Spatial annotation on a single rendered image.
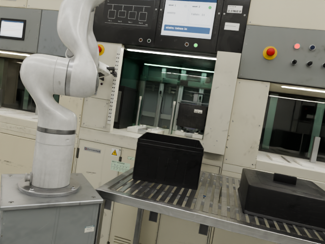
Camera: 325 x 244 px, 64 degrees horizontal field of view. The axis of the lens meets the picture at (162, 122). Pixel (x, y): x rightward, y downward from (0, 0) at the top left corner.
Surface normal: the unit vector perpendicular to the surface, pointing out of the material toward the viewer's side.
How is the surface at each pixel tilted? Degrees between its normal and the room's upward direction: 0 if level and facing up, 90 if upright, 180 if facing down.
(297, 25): 90
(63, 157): 90
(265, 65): 90
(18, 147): 90
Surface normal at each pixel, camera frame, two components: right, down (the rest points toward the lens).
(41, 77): 0.27, 0.21
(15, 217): 0.51, 0.14
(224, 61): -0.23, 0.03
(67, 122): 0.79, 0.04
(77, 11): 0.54, -0.15
